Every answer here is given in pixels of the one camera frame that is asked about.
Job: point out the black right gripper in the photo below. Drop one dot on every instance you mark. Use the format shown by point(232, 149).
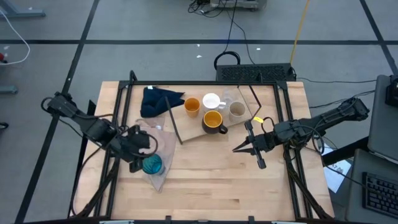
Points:
point(262, 140)

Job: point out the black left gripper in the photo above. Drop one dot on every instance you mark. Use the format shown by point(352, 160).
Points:
point(135, 141)

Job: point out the teal faceted tumbler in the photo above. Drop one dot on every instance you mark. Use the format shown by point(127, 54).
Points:
point(154, 165)

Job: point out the beige cup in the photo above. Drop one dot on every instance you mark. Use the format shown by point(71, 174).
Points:
point(237, 110)

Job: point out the black mug orange inside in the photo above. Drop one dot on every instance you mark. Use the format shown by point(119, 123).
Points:
point(213, 119)

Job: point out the clear glass cup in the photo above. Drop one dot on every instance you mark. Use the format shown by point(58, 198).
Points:
point(229, 95)

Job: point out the white mug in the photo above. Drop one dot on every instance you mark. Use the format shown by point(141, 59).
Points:
point(211, 101)

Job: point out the small orange cup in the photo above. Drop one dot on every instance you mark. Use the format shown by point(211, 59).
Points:
point(192, 105)

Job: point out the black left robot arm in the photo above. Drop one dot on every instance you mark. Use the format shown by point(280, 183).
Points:
point(96, 130)

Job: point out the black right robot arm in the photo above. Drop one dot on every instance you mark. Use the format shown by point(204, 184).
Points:
point(326, 119)

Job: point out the pink cloth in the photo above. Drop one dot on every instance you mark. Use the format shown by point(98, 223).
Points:
point(164, 146)

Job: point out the navy blue cloth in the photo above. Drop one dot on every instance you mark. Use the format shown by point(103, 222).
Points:
point(155, 101)

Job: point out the wooden tray board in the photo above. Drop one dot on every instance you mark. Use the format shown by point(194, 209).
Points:
point(192, 130)

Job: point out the black vented computer case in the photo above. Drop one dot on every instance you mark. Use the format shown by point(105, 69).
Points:
point(248, 72)

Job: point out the white paper sheet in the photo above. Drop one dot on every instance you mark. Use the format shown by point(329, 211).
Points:
point(337, 177)

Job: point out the black desk bar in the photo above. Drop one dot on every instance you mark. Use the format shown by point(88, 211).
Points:
point(345, 152)

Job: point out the grey desk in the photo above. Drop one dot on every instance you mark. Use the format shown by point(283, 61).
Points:
point(357, 186)

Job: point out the grey laptop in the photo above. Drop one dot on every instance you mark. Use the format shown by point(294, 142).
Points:
point(382, 130)

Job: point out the grey stand foot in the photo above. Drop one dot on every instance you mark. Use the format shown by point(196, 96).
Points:
point(21, 13)
point(7, 90)

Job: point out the grey equipment cart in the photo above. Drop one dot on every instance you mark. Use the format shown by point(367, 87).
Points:
point(236, 3)

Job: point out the black device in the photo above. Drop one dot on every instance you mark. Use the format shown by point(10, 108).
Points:
point(392, 93)

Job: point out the small red object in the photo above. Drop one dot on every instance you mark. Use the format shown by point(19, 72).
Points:
point(2, 58)

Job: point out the black metal table frame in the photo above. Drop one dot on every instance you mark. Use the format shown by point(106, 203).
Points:
point(202, 83)

